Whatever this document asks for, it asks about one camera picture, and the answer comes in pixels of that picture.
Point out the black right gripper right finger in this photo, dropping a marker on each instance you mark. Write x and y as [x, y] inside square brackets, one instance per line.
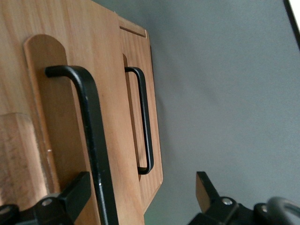
[206, 192]

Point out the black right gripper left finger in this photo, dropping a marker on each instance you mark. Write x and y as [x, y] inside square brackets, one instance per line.
[76, 194]

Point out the wooden drawer with large front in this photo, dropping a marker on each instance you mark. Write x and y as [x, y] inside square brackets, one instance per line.
[70, 35]

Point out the wooden drawer with small front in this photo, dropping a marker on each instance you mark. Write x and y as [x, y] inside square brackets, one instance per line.
[133, 44]

